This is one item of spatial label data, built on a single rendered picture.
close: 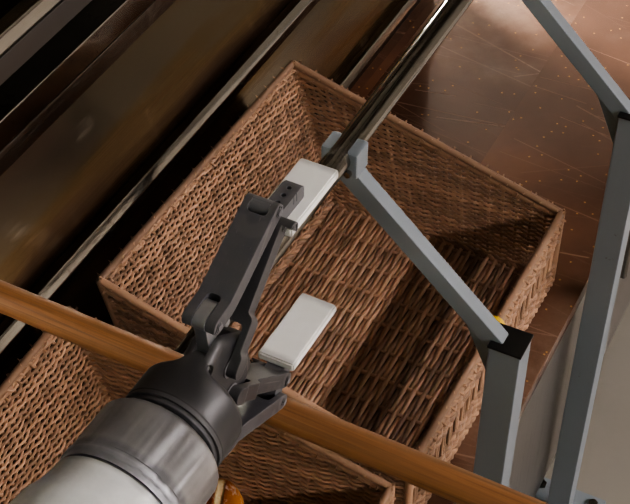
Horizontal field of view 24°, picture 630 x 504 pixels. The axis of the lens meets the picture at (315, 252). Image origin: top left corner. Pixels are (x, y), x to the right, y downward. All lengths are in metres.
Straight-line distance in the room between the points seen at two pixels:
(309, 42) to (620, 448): 1.01
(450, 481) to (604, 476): 1.57
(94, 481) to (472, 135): 1.79
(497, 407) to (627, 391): 1.20
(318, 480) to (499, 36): 1.19
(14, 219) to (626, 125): 0.85
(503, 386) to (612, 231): 0.50
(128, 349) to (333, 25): 1.24
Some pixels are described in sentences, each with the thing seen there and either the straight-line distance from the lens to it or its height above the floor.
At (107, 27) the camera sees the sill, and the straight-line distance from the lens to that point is 1.83.
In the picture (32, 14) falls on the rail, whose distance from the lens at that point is 1.41.
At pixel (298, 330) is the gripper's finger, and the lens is 1.09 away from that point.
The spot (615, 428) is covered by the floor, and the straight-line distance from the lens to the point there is 2.91.
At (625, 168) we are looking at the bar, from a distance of 2.11.
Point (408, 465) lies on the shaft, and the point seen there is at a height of 1.20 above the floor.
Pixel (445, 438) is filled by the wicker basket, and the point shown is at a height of 0.66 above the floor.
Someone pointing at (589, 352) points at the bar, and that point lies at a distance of 2.38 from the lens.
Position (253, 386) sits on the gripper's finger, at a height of 1.46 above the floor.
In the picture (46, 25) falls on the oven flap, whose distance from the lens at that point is 1.43.
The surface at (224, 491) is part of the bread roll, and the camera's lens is 1.96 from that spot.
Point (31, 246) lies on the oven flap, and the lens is 1.81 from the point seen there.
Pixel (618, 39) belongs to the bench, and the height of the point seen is 0.58.
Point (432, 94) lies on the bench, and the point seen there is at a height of 0.58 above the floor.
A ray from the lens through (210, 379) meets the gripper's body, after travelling 0.93.
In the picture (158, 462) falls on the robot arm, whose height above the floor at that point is 1.52.
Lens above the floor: 2.22
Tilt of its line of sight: 44 degrees down
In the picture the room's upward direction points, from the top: straight up
